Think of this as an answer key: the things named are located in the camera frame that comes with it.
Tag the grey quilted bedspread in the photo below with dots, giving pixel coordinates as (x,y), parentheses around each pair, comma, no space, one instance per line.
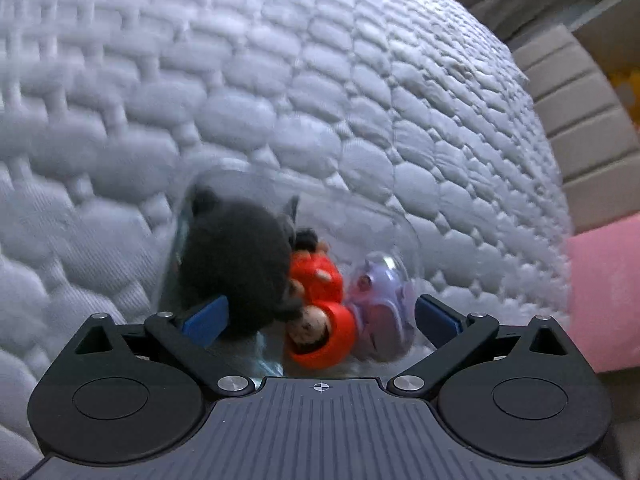
(200,85)

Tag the black plush toy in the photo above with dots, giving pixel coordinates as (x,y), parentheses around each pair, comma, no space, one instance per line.
(235,260)

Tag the pink cushion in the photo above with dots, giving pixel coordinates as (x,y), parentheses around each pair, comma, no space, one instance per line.
(605,295)

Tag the yellow toy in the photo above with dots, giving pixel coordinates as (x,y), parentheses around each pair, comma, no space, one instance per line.
(627,95)

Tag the clear purple capsule toy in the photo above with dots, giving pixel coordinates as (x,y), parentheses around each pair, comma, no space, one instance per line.
(385,305)

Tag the beige padded headboard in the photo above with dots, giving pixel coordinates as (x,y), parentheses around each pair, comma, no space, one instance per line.
(575,110)

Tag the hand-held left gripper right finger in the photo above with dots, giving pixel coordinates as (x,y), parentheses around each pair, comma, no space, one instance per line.
(440,317)

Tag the red hooded toy figure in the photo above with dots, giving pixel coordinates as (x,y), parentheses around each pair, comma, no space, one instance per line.
(325,335)

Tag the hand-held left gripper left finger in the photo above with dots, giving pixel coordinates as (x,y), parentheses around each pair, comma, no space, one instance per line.
(205,319)

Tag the clear glass divided container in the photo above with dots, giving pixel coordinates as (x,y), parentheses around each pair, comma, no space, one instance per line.
(350,210)

